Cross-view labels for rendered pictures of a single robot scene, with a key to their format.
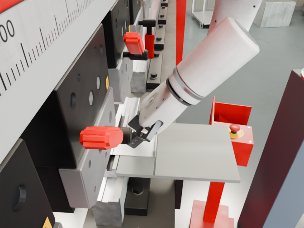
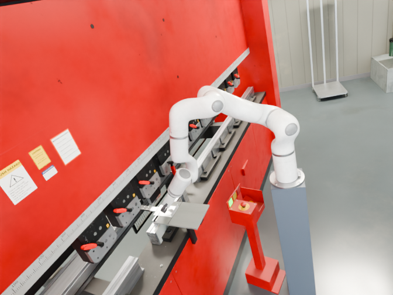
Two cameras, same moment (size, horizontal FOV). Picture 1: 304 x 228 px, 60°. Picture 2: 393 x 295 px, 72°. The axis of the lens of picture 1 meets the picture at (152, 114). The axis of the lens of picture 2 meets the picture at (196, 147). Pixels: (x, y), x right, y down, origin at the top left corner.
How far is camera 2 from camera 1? 1.11 m
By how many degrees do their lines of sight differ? 26
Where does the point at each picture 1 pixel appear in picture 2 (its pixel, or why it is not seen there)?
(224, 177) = (191, 226)
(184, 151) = (183, 215)
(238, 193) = not seen: hidden behind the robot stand
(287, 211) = (297, 263)
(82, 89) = (119, 200)
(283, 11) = not seen: outside the picture
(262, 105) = (351, 179)
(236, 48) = (178, 180)
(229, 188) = not seen: hidden behind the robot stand
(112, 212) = (154, 237)
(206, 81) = (175, 190)
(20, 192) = (102, 218)
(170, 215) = (179, 243)
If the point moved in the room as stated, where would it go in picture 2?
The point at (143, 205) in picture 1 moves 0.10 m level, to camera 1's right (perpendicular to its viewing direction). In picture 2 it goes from (168, 237) to (184, 239)
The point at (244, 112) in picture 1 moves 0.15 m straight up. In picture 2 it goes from (259, 194) to (255, 176)
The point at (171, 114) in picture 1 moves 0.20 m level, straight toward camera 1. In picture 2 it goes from (169, 201) to (148, 229)
